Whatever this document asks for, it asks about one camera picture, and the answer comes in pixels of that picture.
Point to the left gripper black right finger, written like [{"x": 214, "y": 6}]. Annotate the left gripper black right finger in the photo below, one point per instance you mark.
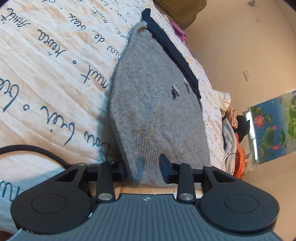
[{"x": 183, "y": 175}]

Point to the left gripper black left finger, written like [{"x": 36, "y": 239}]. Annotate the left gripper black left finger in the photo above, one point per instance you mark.
[{"x": 105, "y": 175}]

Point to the grey navy knitted sweater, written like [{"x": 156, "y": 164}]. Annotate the grey navy knitted sweater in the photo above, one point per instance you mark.
[{"x": 155, "y": 106}]

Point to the orange garment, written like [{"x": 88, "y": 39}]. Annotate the orange garment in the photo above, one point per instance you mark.
[{"x": 240, "y": 159}]

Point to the beige crumpled garment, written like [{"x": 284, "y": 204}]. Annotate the beige crumpled garment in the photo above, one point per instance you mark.
[{"x": 232, "y": 117}]

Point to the black garment on pile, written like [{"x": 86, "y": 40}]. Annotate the black garment on pile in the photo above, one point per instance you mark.
[{"x": 243, "y": 127}]

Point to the white puffy jacket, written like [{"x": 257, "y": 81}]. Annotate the white puffy jacket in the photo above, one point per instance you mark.
[{"x": 224, "y": 100}]

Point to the white script-printed bed quilt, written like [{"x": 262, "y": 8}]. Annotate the white script-printed bed quilt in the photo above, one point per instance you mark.
[{"x": 57, "y": 60}]

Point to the purple cloth by headboard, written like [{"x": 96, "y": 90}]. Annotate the purple cloth by headboard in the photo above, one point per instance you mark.
[{"x": 180, "y": 33}]

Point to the olive green upholstered headboard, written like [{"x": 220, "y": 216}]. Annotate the olive green upholstered headboard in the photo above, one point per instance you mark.
[{"x": 182, "y": 12}]

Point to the lotus flower wall poster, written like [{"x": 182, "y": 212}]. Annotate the lotus flower wall poster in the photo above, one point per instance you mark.
[{"x": 272, "y": 128}]

